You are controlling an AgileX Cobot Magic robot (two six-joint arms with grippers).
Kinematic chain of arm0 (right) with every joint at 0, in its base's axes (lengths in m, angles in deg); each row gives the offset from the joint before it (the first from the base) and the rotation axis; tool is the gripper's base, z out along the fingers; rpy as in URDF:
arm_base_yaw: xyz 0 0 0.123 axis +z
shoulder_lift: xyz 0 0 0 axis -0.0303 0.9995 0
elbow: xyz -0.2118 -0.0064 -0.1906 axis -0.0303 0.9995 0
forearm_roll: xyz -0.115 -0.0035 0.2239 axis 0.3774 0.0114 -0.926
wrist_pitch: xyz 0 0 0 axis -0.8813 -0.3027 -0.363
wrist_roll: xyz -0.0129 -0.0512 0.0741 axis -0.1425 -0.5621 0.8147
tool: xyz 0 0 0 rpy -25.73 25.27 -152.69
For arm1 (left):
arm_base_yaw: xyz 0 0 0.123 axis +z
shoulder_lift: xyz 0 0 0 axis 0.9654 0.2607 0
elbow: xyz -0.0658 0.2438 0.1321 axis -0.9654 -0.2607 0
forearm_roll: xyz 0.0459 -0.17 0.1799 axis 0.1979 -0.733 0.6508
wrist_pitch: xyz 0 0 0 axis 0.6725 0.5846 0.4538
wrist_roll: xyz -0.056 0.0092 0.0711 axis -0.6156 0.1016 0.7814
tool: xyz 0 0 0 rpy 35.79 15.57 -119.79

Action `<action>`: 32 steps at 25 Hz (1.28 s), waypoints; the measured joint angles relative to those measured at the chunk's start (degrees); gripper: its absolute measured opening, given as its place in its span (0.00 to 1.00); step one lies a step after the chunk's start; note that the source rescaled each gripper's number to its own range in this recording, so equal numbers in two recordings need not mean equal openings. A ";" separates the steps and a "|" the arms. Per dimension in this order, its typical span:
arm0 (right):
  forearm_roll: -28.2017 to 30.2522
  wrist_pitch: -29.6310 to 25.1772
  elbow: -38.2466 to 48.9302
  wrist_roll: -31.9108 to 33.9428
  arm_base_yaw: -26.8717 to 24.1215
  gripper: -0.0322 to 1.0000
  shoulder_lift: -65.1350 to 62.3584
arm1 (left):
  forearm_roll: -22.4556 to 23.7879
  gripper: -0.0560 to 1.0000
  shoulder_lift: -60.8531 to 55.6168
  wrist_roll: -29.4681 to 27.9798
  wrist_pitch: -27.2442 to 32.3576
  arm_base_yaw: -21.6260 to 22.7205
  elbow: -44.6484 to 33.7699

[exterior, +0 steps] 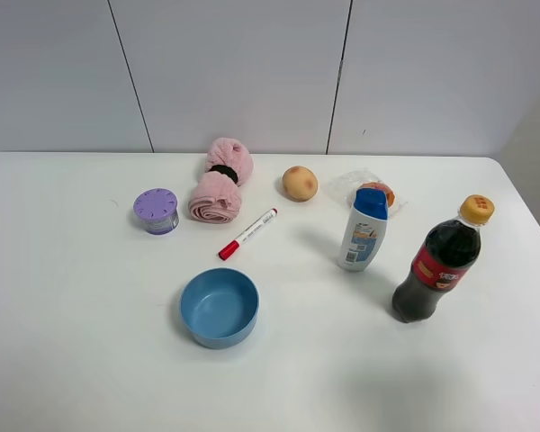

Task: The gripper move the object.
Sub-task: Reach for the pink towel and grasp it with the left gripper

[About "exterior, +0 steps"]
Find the dark soda bottle yellow cap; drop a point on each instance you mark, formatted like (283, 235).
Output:
(449, 250)

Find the fruit tart in plastic wrap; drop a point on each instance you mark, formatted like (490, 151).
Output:
(342, 189)

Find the yellow-brown potato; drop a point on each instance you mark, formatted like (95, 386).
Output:
(299, 183)

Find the purple air freshener can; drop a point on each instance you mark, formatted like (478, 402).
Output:
(156, 210)

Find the red whiteboard marker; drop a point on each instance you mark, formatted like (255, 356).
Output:
(247, 234)

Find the blue plastic bowl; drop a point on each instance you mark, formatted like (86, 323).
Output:
(219, 307)

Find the pink towel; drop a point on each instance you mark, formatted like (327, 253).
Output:
(217, 197)

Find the white blue shampoo bottle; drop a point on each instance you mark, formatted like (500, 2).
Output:
(365, 230)

